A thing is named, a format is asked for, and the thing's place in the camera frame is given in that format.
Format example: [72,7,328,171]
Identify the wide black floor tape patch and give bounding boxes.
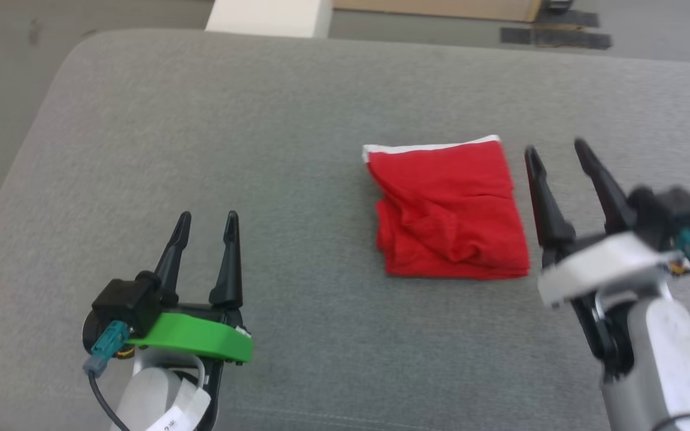
[535,9,601,29]

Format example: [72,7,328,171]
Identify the red cloth garment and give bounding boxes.
[361,135,532,281]

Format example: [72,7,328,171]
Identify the black left cable teal plug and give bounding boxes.
[83,321,133,431]

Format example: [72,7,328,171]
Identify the white paper label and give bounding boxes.
[144,377,211,431]

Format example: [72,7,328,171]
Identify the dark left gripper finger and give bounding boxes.
[153,211,193,307]
[209,210,244,310]

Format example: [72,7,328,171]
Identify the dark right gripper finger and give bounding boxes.
[573,138,639,235]
[523,145,577,267]

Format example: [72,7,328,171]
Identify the long black floor tape strip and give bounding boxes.
[532,29,613,50]

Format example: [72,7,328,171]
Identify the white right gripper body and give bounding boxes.
[537,232,685,310]

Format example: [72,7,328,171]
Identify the white box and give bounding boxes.
[204,0,334,40]

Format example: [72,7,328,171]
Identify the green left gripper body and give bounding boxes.
[128,302,255,365]

